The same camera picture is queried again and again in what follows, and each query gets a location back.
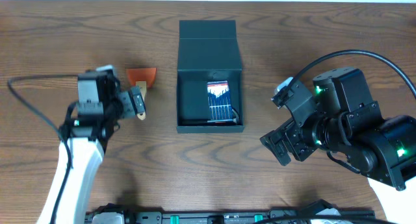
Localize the dark green open box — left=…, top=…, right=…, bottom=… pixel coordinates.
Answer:
left=176, top=20, right=244, bottom=133

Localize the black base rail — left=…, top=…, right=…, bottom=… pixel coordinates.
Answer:
left=86, top=201, right=376, bottom=224

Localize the orange scraper with wooden handle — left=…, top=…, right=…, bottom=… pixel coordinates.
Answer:
left=126, top=68, right=157, bottom=120

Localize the screwdriver set case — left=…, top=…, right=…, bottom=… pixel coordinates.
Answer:
left=207, top=81, right=236, bottom=123

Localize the steel claw hammer black grip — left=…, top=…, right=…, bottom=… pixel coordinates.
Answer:
left=181, top=108, right=241, bottom=126

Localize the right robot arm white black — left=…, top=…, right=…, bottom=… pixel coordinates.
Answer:
left=260, top=68, right=415, bottom=223

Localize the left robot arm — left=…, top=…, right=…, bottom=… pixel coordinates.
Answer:
left=37, top=73, right=146, bottom=223

